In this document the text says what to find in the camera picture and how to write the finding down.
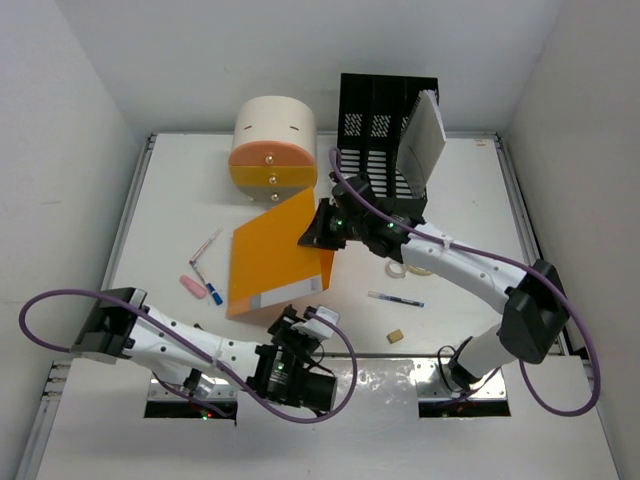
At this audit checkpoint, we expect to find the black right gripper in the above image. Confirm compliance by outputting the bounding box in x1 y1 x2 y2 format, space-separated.
299 197 366 250

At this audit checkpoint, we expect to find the orange notebook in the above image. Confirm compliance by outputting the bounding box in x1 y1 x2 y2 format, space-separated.
226 188 334 318

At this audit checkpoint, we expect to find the cream round drawer cabinet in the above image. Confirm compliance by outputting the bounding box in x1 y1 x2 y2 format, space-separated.
228 96 318 204

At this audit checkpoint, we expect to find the black mesh file organizer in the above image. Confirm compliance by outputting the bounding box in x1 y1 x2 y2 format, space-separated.
337 72 439 215

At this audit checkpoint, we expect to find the white spiral manual booklet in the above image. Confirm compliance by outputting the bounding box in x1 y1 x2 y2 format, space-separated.
396 90 447 198

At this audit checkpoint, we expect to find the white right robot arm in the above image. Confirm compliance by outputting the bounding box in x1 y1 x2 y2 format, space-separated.
298 174 569 392

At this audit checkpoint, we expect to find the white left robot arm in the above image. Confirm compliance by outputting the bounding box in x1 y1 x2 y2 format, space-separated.
71 288 339 413

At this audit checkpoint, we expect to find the clear tape roll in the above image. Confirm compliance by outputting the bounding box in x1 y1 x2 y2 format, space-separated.
385 260 407 279

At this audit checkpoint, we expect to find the beige masking tape roll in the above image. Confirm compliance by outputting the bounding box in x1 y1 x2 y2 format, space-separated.
406 265 432 276

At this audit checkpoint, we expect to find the clear red pen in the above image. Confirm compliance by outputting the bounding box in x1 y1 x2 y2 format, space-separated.
189 227 224 264

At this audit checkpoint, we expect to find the white blue marker pen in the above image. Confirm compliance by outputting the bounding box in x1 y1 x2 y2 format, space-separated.
191 262 223 306

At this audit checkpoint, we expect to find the blue gel pen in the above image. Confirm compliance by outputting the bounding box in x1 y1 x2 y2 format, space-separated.
367 291 425 308

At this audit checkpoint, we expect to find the pink eraser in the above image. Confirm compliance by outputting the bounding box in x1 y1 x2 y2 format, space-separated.
179 275 207 300

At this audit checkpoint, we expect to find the tan eraser block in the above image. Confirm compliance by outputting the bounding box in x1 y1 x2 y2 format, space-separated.
386 329 404 344

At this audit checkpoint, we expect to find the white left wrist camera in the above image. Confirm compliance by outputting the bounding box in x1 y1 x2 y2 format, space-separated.
293 305 340 342

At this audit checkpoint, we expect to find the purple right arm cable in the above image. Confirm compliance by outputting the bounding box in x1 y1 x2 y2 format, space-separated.
327 146 601 417

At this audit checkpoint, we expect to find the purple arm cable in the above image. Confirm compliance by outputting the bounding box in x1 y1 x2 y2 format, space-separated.
327 146 601 417
18 287 359 425

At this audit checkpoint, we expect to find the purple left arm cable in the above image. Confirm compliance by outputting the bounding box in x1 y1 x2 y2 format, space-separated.
18 287 359 425

